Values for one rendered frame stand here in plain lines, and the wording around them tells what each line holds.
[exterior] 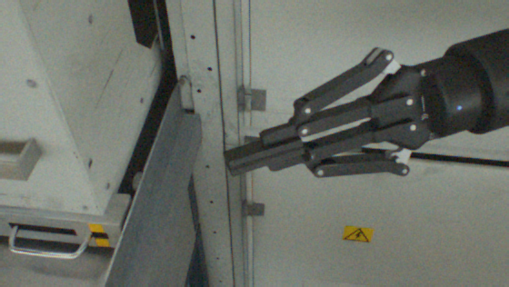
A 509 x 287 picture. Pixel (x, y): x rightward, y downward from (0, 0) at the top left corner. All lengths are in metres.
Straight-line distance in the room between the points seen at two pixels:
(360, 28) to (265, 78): 0.17
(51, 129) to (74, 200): 0.13
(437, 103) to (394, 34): 0.27
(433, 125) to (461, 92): 0.05
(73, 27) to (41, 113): 0.09
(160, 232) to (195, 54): 0.28
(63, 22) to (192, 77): 0.34
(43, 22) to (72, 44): 0.06
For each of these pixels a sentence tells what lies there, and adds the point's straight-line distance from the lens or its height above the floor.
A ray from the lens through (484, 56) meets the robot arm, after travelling 0.51.
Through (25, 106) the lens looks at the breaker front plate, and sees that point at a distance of 0.58.
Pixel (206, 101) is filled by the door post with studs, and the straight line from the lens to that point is 0.89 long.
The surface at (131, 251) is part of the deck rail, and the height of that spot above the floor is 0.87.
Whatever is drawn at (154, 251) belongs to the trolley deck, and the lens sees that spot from 0.75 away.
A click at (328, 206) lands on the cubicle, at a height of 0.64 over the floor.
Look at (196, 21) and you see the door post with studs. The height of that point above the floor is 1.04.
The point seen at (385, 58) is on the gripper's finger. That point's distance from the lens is 0.48.
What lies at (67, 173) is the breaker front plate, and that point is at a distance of 0.65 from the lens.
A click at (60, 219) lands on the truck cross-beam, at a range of 0.72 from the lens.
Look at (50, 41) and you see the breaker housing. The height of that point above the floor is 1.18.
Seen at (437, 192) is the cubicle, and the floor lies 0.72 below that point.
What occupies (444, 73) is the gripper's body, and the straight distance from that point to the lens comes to 0.50.
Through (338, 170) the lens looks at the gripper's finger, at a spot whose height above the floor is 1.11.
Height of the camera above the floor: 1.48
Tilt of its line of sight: 48 degrees down
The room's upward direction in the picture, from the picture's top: straight up
